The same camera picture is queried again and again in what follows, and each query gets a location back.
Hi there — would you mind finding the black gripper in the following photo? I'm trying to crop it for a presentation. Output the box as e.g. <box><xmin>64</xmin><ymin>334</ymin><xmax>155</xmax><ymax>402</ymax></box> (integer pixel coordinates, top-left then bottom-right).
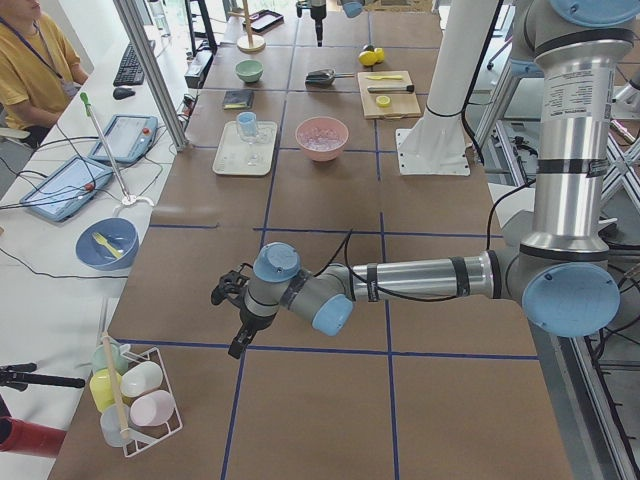
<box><xmin>211</xmin><ymin>263</ymin><xmax>273</xmax><ymax>359</ymax></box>

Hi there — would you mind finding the metal ice scoop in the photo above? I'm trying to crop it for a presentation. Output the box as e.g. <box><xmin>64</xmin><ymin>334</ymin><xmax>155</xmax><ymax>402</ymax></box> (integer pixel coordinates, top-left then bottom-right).
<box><xmin>304</xmin><ymin>69</ymin><xmax>356</xmax><ymax>87</ymax></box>

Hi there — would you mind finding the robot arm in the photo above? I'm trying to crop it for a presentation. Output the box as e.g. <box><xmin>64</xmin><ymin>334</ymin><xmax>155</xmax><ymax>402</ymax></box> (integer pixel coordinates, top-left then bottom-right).
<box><xmin>211</xmin><ymin>1</ymin><xmax>639</xmax><ymax>358</ymax></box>
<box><xmin>295</xmin><ymin>0</ymin><xmax>372</xmax><ymax>47</ymax></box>

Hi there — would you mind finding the clear ice cubes pile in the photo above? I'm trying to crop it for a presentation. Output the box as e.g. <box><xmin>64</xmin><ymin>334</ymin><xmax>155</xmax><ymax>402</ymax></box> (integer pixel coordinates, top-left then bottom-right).
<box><xmin>298</xmin><ymin>127</ymin><xmax>343</xmax><ymax>152</ymax></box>

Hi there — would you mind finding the light blue cup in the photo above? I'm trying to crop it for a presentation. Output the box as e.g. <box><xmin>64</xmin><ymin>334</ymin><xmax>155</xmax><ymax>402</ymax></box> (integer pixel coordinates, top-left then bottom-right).
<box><xmin>236</xmin><ymin>111</ymin><xmax>259</xmax><ymax>143</ymax></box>

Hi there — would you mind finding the blue bowl with utensils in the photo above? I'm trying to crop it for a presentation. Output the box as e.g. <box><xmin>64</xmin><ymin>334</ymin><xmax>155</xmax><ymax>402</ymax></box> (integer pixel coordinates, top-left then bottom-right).
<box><xmin>75</xmin><ymin>217</ymin><xmax>139</xmax><ymax>272</ymax></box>

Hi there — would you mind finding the cream bear tray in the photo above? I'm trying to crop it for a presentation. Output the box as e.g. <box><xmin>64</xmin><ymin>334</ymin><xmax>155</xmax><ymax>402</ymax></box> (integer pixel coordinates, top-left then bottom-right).
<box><xmin>212</xmin><ymin>121</ymin><xmax>278</xmax><ymax>177</ymax></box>

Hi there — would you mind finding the clear wine glass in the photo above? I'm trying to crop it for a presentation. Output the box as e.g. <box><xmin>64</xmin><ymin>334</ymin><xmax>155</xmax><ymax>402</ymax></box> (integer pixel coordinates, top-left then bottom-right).
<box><xmin>246</xmin><ymin>130</ymin><xmax>262</xmax><ymax>166</ymax></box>

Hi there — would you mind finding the pink bowl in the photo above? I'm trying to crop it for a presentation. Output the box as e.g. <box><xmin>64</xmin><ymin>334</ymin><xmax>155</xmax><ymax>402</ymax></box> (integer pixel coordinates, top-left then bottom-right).
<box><xmin>295</xmin><ymin>116</ymin><xmax>349</xmax><ymax>162</ymax></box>

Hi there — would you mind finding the teach pendant tablet far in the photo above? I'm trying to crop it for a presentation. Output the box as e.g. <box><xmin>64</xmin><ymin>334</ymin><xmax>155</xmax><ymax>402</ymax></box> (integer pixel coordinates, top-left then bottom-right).
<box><xmin>104</xmin><ymin>114</ymin><xmax>159</xmax><ymax>165</ymax></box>

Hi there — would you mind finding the teach pendant tablet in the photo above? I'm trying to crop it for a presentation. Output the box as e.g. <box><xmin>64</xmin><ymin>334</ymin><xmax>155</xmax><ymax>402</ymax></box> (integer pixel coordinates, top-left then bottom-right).
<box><xmin>104</xmin><ymin>114</ymin><xmax>159</xmax><ymax>165</ymax></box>
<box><xmin>20</xmin><ymin>156</ymin><xmax>113</xmax><ymax>222</ymax></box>

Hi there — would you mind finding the teach pendant tablet near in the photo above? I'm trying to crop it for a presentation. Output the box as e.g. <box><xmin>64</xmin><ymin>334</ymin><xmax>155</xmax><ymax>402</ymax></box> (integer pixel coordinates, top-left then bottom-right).
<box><xmin>20</xmin><ymin>156</ymin><xmax>113</xmax><ymax>222</ymax></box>

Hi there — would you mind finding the grey folded cloth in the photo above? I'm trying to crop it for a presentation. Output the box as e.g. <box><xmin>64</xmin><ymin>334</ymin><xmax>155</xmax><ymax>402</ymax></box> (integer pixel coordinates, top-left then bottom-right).
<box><xmin>222</xmin><ymin>89</ymin><xmax>254</xmax><ymax>110</ymax></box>

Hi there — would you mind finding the green bowl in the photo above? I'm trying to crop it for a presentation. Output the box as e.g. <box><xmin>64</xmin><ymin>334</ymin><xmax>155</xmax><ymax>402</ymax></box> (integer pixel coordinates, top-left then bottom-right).
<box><xmin>235</xmin><ymin>59</ymin><xmax>264</xmax><ymax>84</ymax></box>

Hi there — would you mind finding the black computer mouse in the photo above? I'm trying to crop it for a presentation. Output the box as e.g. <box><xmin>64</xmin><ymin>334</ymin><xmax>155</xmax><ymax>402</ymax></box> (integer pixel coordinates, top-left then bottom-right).
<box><xmin>112</xmin><ymin>87</ymin><xmax>136</xmax><ymax>100</ymax></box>

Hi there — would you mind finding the wooden cutting board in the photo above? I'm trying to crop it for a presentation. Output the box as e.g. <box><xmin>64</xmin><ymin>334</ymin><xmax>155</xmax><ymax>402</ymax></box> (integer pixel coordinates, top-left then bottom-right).
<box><xmin>357</xmin><ymin>70</ymin><xmax>422</xmax><ymax>119</ymax></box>

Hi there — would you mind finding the lemon half slice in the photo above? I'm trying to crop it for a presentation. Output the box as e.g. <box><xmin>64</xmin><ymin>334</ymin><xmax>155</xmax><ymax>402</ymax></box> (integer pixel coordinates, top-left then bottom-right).
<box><xmin>375</xmin><ymin>95</ymin><xmax>391</xmax><ymax>108</ymax></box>

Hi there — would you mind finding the black keyboard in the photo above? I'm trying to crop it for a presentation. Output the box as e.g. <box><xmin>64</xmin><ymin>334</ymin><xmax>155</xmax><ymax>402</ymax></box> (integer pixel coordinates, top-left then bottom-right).
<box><xmin>112</xmin><ymin>43</ymin><xmax>145</xmax><ymax>87</ymax></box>

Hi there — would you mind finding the wooden stand with base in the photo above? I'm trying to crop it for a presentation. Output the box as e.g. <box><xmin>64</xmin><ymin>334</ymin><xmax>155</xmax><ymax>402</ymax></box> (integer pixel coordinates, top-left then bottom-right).
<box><xmin>236</xmin><ymin>0</ymin><xmax>266</xmax><ymax>54</ymax></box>

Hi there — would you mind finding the yellow plastic knife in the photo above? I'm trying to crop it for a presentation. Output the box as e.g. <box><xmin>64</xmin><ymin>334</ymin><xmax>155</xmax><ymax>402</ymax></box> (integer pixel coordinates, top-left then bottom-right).
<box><xmin>365</xmin><ymin>75</ymin><xmax>403</xmax><ymax>81</ymax></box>

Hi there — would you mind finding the steel rod muddler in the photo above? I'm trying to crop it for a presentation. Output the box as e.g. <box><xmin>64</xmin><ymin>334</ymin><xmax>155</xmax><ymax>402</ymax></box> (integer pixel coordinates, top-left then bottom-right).
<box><xmin>366</xmin><ymin>84</ymin><xmax>415</xmax><ymax>94</ymax></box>

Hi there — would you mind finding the whole yellow lemon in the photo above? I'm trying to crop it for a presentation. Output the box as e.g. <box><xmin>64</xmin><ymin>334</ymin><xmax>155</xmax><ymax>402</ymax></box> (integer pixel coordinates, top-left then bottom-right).
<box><xmin>358</xmin><ymin>50</ymin><xmax>381</xmax><ymax>67</ymax></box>

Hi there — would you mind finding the person in yellow shirt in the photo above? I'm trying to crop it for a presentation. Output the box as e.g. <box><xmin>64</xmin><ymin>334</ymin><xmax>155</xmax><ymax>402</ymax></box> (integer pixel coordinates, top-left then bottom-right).
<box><xmin>1</xmin><ymin>1</ymin><xmax>89</xmax><ymax>149</ymax></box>

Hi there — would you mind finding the white wire cup rack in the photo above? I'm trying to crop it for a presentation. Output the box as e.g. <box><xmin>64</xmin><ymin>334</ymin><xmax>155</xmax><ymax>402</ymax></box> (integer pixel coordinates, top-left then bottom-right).
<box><xmin>89</xmin><ymin>333</ymin><xmax>183</xmax><ymax>458</ymax></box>

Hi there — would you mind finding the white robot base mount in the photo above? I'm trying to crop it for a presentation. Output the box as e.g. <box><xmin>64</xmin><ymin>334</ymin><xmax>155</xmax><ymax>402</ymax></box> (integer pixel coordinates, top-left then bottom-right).
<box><xmin>396</xmin><ymin>0</ymin><xmax>501</xmax><ymax>176</ymax></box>

